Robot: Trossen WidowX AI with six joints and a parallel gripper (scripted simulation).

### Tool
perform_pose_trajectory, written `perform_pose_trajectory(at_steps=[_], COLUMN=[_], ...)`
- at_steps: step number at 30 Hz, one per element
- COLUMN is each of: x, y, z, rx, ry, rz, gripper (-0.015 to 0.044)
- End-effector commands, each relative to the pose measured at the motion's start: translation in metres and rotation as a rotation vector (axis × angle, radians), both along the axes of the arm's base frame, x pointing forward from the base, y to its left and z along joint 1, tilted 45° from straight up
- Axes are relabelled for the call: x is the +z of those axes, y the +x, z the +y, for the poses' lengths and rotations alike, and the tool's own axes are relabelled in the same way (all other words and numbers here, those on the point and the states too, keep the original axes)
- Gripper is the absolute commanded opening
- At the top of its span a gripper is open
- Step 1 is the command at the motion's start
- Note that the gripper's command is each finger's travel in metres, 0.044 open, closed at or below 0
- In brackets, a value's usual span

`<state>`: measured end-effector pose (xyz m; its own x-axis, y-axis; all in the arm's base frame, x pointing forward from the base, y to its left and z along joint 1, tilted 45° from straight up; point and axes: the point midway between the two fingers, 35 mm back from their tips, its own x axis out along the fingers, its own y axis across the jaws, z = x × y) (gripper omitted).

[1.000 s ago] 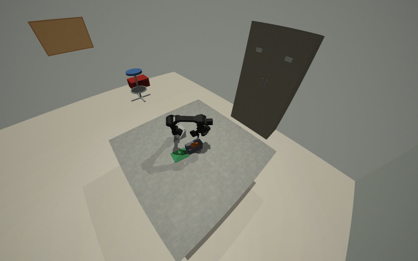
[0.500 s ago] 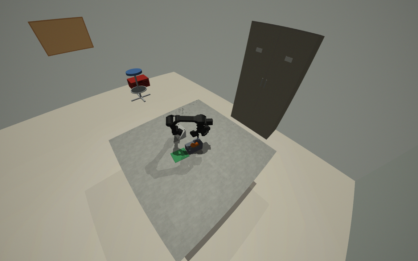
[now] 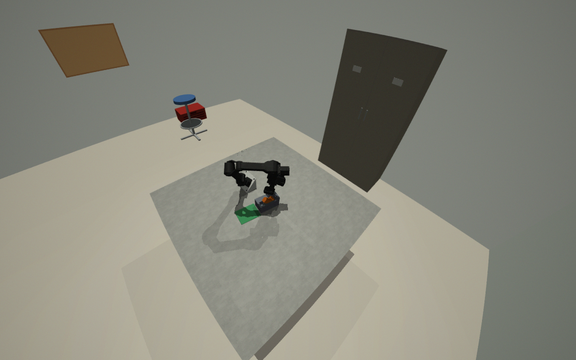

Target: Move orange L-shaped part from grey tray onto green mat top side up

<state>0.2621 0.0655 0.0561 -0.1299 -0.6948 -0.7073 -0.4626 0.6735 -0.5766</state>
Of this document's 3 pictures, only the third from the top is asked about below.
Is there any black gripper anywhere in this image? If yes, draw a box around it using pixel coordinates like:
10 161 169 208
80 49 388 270
263 175 279 195

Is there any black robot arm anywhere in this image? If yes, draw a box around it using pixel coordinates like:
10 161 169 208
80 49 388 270
224 160 290 188

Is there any green flat mat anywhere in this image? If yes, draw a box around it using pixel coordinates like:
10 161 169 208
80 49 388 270
235 191 280 224

